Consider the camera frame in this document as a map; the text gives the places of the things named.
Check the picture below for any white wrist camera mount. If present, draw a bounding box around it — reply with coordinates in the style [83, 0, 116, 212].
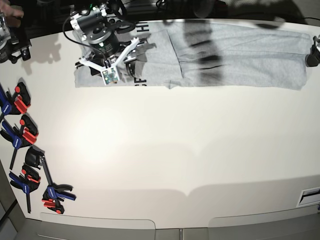
[74, 37, 141, 88]

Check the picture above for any handheld teleoperation device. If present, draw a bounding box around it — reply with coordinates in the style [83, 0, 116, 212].
[0, 12, 32, 64]

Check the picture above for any blue red bar clamp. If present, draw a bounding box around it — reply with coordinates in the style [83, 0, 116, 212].
[9, 163, 41, 214]
[0, 114, 39, 170]
[25, 147, 77, 215]
[0, 81, 31, 121]

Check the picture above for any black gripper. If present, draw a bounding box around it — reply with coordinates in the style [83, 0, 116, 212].
[305, 36, 320, 68]
[88, 34, 133, 65]

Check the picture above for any person's hand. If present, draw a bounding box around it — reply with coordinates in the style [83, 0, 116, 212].
[0, 0, 24, 18]

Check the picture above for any white label plate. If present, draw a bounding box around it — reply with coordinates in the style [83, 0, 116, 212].
[296, 187, 320, 208]

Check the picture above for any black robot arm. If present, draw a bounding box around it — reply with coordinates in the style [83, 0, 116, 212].
[65, 0, 144, 72]

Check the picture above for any grey T-shirt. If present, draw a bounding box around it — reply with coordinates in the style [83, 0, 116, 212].
[74, 19, 313, 91]

